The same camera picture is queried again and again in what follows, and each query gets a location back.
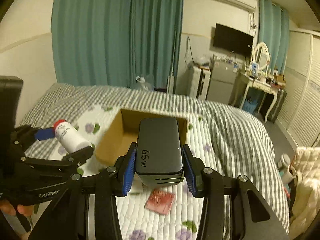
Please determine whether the white bottle red cap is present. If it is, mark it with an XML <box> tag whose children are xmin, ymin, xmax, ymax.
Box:
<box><xmin>53</xmin><ymin>119</ymin><xmax>92</xmax><ymax>153</ymax></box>

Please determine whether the grey 65W power bank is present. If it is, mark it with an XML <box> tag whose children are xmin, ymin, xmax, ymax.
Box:
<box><xmin>135</xmin><ymin>117</ymin><xmax>184</xmax><ymax>189</ymax></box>

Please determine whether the pink rose coaster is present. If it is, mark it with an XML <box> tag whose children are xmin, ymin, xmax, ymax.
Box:
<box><xmin>145</xmin><ymin>189</ymin><xmax>175</xmax><ymax>215</ymax></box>

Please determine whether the person left hand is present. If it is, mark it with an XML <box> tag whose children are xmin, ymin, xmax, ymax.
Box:
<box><xmin>0</xmin><ymin>199</ymin><xmax>34</xmax><ymax>217</ymax></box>

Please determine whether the brown cardboard box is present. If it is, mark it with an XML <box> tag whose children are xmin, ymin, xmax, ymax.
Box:
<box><xmin>95</xmin><ymin>108</ymin><xmax>188</xmax><ymax>166</ymax></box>

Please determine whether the white floral quilted mat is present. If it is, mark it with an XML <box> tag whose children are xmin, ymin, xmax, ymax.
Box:
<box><xmin>73</xmin><ymin>105</ymin><xmax>219</xmax><ymax>239</ymax></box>

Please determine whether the grey checked duvet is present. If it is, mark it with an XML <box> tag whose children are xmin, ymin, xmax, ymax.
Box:
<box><xmin>21</xmin><ymin>83</ymin><xmax>289</xmax><ymax>239</ymax></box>

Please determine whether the white suitcase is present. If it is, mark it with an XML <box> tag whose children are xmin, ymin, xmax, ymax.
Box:
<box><xmin>187</xmin><ymin>66</ymin><xmax>211</xmax><ymax>100</ymax></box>

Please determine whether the grey mini fridge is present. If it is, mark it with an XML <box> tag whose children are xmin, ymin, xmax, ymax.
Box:
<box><xmin>207</xmin><ymin>61</ymin><xmax>237</xmax><ymax>104</ymax></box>

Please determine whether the white dressing table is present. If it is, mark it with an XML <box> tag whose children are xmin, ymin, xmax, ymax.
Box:
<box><xmin>229</xmin><ymin>72</ymin><xmax>286</xmax><ymax>122</ymax></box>

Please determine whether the white louvred wardrobe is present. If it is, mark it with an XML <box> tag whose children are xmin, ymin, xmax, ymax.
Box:
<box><xmin>276</xmin><ymin>29</ymin><xmax>319</xmax><ymax>147</ymax></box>

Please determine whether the cream padded jacket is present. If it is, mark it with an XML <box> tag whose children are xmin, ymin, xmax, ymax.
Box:
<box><xmin>289</xmin><ymin>147</ymin><xmax>319</xmax><ymax>239</ymax></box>

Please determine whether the green curtain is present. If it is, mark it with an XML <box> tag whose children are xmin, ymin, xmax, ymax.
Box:
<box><xmin>51</xmin><ymin>0</ymin><xmax>183</xmax><ymax>88</ymax></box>
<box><xmin>258</xmin><ymin>0</ymin><xmax>290</xmax><ymax>74</ymax></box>

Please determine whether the round vanity mirror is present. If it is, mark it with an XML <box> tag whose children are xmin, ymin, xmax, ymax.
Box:
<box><xmin>251</xmin><ymin>42</ymin><xmax>271</xmax><ymax>71</ymax></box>

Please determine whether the black wall television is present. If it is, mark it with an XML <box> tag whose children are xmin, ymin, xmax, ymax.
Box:
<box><xmin>213</xmin><ymin>23</ymin><xmax>254</xmax><ymax>57</ymax></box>

